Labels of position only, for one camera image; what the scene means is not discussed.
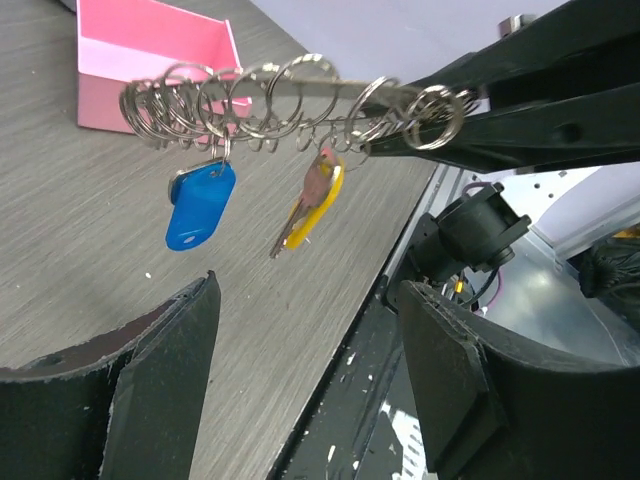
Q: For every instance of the yellow tagged key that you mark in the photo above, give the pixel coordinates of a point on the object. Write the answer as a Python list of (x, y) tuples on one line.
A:
[(321, 186)]

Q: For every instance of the blue tagged key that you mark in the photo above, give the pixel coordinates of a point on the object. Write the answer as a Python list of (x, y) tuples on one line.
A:
[(199, 197)]

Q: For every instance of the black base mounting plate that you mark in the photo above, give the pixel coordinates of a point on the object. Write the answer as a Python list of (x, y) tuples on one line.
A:
[(360, 421)]

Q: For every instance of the pink open box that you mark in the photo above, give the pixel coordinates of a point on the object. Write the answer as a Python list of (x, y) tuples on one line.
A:
[(121, 41)]

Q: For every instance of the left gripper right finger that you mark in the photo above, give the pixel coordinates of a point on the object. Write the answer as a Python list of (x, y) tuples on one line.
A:
[(493, 404)]

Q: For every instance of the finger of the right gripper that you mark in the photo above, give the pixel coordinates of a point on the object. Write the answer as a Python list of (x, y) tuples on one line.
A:
[(593, 130), (583, 45)]

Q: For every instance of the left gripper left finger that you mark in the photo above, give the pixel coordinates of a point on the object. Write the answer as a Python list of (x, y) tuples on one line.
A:
[(126, 404)]

